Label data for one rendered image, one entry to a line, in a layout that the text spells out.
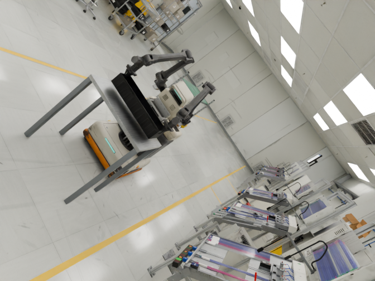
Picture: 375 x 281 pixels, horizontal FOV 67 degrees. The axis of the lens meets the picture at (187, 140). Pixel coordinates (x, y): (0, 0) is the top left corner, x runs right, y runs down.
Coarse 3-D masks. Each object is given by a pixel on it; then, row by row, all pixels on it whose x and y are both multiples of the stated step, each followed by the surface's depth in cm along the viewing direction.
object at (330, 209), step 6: (342, 192) 329; (318, 198) 340; (324, 198) 340; (348, 198) 295; (306, 204) 345; (300, 210) 338; (324, 210) 285; (330, 210) 283; (312, 216) 288; (318, 216) 287; (324, 216) 285; (336, 216) 281; (222, 222) 315; (306, 222) 290; (312, 222) 288; (324, 222) 285; (330, 222) 283; (318, 228) 287; (312, 234) 290; (246, 240) 341
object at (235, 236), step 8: (232, 232) 380; (240, 232) 354; (240, 240) 336; (248, 240) 364; (232, 256) 316; (240, 256) 313; (232, 264) 315; (248, 264) 312; (232, 272) 315; (240, 272) 312; (232, 280) 315; (240, 280) 312
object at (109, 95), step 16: (96, 80) 215; (112, 96) 223; (48, 112) 227; (112, 112) 211; (128, 112) 232; (32, 128) 232; (64, 128) 272; (128, 128) 213; (144, 144) 220; (160, 144) 249; (96, 176) 218; (112, 176) 261; (80, 192) 223
